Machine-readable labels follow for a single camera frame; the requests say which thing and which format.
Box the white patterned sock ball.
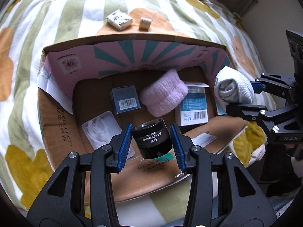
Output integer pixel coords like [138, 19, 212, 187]
[214, 66, 254, 106]

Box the clear plastic floss pick case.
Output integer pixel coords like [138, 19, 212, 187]
[82, 111, 122, 150]

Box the blue white barcode box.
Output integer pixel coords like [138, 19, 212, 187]
[175, 82, 209, 127]

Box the black round jar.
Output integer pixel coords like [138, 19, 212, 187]
[131, 118, 173, 159]

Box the pink fluffy towel roll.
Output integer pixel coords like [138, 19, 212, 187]
[139, 69, 188, 117]

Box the small dark blue box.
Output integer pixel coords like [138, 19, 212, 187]
[110, 85, 141, 115]

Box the white floral print box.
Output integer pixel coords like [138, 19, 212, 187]
[106, 9, 133, 31]

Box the brown cardboard box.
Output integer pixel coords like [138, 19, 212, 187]
[37, 33, 249, 202]

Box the striped floral fleece blanket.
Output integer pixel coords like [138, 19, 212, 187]
[1, 0, 264, 214]

